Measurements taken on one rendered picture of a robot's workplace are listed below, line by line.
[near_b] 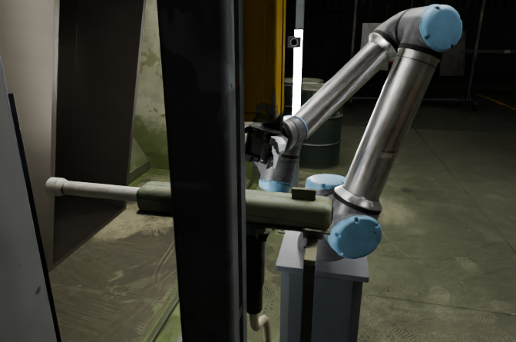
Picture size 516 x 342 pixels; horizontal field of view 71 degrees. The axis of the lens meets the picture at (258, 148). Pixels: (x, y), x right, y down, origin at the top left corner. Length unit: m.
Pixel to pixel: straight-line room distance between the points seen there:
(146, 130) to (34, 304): 3.05
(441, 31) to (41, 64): 1.23
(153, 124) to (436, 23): 3.12
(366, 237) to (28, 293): 0.83
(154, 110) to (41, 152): 2.33
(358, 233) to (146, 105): 3.01
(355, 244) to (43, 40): 1.18
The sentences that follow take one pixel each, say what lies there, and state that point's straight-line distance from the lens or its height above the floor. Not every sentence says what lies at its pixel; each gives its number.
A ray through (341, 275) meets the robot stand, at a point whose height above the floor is 0.64.
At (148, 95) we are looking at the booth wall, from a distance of 3.76.
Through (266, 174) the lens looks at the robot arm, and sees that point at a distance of 1.00.
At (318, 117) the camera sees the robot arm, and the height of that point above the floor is 1.14.
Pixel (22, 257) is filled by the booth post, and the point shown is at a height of 0.96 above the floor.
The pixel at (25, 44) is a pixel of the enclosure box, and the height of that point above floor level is 1.36.
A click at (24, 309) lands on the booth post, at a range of 0.92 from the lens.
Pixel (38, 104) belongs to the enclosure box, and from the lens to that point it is 1.48.
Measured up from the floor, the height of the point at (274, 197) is 1.15.
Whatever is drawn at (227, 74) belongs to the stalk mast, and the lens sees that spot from 0.30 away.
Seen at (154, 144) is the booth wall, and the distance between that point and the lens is 3.85.
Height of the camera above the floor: 1.37
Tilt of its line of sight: 17 degrees down
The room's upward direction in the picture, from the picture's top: straight up
